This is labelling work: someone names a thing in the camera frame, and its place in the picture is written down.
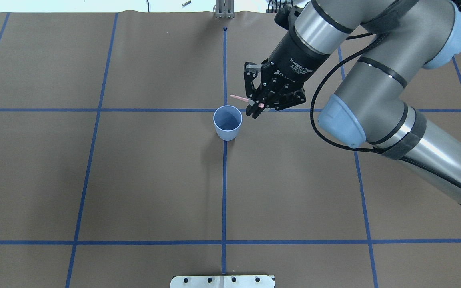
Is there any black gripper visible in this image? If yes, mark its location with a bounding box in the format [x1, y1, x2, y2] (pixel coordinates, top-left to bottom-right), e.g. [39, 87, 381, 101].
[243, 30, 330, 119]

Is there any pink chopstick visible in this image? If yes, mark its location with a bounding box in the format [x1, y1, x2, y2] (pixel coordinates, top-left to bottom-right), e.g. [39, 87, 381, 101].
[229, 94, 265, 108]

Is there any light blue plastic cup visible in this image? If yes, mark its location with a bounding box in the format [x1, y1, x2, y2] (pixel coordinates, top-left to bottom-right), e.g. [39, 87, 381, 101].
[213, 105, 242, 142]

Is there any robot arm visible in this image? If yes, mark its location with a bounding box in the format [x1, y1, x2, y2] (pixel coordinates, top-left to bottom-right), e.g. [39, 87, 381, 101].
[243, 0, 461, 205]

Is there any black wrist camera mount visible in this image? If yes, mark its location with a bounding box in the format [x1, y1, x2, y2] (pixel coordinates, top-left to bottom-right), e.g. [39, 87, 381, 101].
[274, 0, 303, 30]

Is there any aluminium frame post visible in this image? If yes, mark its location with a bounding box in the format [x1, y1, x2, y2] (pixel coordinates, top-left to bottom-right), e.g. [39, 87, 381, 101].
[214, 0, 235, 19]

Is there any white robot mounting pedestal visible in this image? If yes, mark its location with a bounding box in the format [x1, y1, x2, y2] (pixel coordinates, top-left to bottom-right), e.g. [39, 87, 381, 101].
[170, 275, 276, 288]

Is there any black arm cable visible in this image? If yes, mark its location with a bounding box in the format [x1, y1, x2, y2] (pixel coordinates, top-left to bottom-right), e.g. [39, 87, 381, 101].
[310, 32, 461, 208]

